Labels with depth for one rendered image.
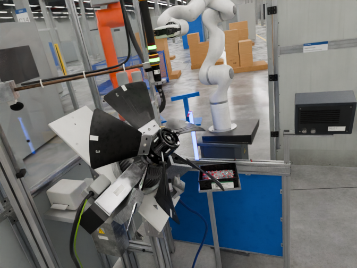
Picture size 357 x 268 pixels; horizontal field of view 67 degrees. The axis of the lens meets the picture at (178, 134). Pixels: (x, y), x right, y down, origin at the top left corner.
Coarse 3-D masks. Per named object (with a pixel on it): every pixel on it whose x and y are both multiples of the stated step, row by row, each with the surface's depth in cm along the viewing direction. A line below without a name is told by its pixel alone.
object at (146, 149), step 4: (144, 136) 115; (148, 136) 116; (144, 140) 116; (148, 140) 117; (140, 144) 115; (148, 144) 118; (140, 148) 115; (144, 148) 117; (148, 148) 118; (140, 152) 116; (144, 152) 117; (148, 152) 119
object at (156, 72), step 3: (153, 66) 117; (156, 66) 117; (153, 69) 117; (156, 69) 117; (159, 69) 118; (153, 72) 118; (156, 72) 118; (159, 72) 118; (153, 75) 119; (156, 75) 118; (159, 75) 119; (156, 78) 119; (159, 78) 119; (159, 87) 121
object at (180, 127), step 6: (168, 120) 152; (174, 120) 152; (180, 120) 153; (168, 126) 144; (174, 126) 144; (180, 126) 143; (186, 126) 144; (192, 126) 147; (198, 126) 150; (180, 132) 133; (186, 132) 135
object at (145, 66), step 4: (144, 64) 116; (148, 64) 116; (144, 68) 116; (148, 68) 116; (148, 72) 117; (148, 76) 120; (152, 76) 118; (152, 80) 119; (164, 80) 119; (152, 84) 119; (156, 84) 118; (160, 84) 118
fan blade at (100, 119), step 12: (96, 108) 101; (96, 120) 100; (108, 120) 103; (120, 120) 107; (96, 132) 99; (108, 132) 103; (120, 132) 106; (132, 132) 110; (96, 144) 99; (108, 144) 103; (120, 144) 106; (132, 144) 111; (96, 156) 99; (108, 156) 103; (120, 156) 108; (132, 156) 113; (96, 168) 99
